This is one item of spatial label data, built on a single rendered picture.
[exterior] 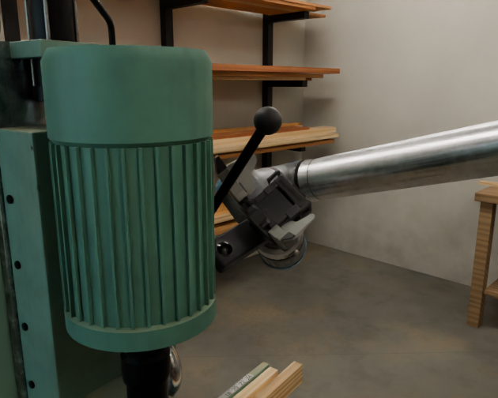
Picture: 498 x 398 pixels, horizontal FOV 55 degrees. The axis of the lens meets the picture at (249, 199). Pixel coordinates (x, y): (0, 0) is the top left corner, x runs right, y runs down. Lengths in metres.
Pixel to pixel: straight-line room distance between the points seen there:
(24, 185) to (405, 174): 0.59
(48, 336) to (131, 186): 0.26
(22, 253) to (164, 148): 0.26
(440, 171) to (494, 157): 0.08
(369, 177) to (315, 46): 3.61
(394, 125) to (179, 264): 3.59
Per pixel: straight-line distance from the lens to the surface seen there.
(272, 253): 0.80
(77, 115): 0.48
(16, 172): 0.62
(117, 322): 0.52
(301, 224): 0.64
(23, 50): 0.64
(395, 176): 0.87
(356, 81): 4.20
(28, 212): 0.62
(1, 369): 0.75
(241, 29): 3.95
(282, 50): 4.30
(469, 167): 0.82
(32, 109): 0.68
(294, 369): 0.98
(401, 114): 4.00
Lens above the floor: 1.47
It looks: 13 degrees down
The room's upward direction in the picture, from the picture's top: straight up
